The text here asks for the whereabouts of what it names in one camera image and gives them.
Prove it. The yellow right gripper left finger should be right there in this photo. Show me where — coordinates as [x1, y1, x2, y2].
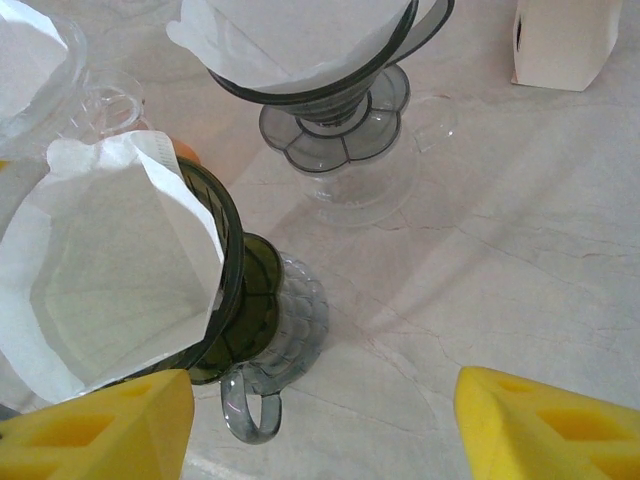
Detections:
[0, 368, 195, 480]

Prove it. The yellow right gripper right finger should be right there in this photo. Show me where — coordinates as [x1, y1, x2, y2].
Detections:
[453, 365, 640, 480]

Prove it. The white paper coffee filter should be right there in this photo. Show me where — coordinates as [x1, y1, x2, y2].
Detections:
[166, 0, 414, 94]
[0, 0, 69, 124]
[0, 130, 226, 405]

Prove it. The green coffee dripper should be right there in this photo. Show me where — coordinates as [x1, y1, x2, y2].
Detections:
[94, 157, 282, 389]

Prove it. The grey glass pitcher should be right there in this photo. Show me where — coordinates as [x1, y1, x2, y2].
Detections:
[219, 249, 331, 445]

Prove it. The orange plastic cup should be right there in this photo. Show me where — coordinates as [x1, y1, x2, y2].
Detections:
[169, 138, 201, 166]

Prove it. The clear glass server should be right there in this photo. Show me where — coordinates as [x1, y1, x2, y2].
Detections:
[299, 94, 459, 229]

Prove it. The grey coffee dripper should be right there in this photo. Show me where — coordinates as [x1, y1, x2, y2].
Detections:
[207, 0, 456, 171]

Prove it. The orange and white filter box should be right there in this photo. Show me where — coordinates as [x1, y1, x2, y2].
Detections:
[510, 0, 624, 92]

